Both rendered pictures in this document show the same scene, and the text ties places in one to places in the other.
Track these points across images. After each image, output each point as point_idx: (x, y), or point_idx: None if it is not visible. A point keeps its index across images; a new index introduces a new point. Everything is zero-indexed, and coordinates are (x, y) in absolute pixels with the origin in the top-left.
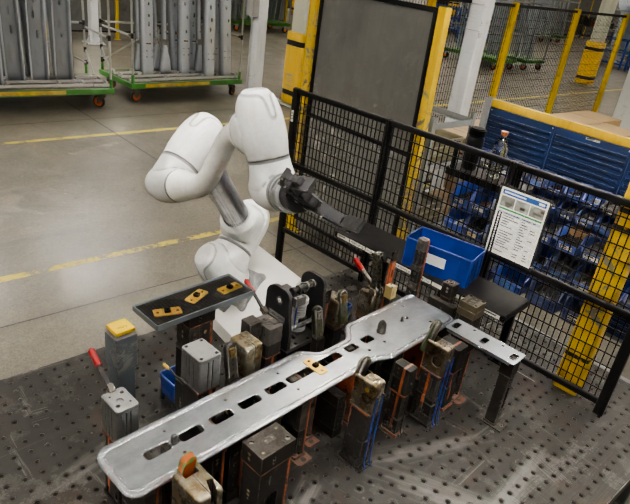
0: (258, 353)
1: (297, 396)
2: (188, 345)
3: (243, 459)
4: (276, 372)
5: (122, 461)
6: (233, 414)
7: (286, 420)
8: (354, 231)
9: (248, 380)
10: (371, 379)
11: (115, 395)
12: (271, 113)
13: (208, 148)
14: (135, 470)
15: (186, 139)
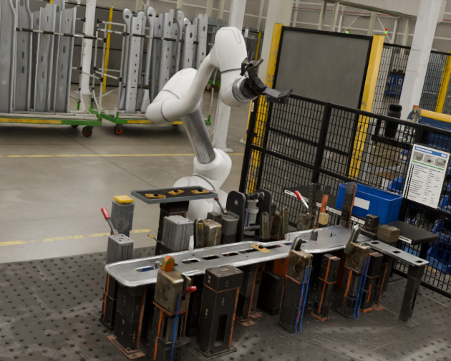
0: (218, 233)
1: (245, 259)
2: (169, 216)
3: (205, 283)
4: (231, 248)
5: (122, 270)
6: None
7: None
8: (285, 96)
9: (210, 248)
10: (302, 253)
11: (118, 236)
12: (238, 40)
13: None
14: (130, 274)
15: (177, 82)
